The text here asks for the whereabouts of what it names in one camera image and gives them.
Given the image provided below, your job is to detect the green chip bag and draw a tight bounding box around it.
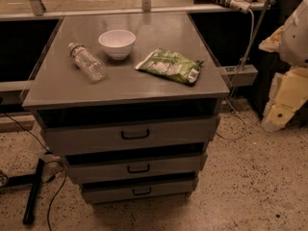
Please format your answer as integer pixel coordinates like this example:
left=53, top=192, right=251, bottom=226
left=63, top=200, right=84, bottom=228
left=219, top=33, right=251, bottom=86
left=135, top=48, right=203, bottom=86

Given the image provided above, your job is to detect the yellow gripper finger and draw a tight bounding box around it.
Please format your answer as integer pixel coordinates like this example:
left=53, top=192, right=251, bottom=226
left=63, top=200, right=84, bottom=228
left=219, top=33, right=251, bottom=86
left=261, top=108, right=294, bottom=132

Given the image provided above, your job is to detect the clear plastic water bottle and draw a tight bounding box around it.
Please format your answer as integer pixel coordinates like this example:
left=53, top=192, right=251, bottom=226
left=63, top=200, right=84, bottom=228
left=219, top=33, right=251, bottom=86
left=68, top=42, right=107, bottom=82

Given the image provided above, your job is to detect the black floor stand leg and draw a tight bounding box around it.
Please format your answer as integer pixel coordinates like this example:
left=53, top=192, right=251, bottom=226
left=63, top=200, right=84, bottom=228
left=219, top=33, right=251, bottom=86
left=0, top=159, right=45, bottom=225

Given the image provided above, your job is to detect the grey metal rail bracket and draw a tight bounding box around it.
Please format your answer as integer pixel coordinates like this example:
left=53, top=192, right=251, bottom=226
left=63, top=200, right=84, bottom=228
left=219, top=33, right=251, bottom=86
left=218, top=64, right=258, bottom=88

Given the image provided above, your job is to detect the white cable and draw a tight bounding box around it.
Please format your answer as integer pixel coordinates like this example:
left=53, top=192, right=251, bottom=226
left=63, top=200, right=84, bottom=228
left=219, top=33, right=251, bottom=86
left=216, top=9, right=256, bottom=141

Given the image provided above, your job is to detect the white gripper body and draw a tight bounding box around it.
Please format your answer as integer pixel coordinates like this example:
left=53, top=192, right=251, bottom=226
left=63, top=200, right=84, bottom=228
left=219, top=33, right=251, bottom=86
left=269, top=66, right=308, bottom=119

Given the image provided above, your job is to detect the dark cabinet at right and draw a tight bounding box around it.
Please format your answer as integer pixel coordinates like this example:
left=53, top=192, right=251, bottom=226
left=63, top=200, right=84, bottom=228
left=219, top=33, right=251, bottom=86
left=253, top=0, right=308, bottom=127

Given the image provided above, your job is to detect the white ceramic bowl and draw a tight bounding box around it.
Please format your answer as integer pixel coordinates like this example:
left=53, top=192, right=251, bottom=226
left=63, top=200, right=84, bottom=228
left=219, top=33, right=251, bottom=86
left=98, top=30, right=136, bottom=60

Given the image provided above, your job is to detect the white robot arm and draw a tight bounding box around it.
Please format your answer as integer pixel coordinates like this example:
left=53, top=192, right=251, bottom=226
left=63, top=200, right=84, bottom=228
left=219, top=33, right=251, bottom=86
left=259, top=0, right=308, bottom=132

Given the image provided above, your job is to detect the black floor cable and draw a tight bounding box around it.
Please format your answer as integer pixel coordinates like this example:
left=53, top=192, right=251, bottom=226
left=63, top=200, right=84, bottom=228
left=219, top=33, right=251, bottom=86
left=0, top=111, right=67, bottom=231

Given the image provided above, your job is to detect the grey drawer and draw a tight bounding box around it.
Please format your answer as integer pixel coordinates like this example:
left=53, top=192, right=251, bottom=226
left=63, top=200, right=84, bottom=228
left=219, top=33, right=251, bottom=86
left=44, top=115, right=219, bottom=155
left=82, top=177, right=198, bottom=204
left=67, top=152, right=207, bottom=184

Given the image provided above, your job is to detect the grey drawer cabinet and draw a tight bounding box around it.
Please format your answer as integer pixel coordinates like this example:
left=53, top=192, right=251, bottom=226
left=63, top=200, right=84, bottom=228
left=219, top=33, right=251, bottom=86
left=23, top=13, right=228, bottom=192

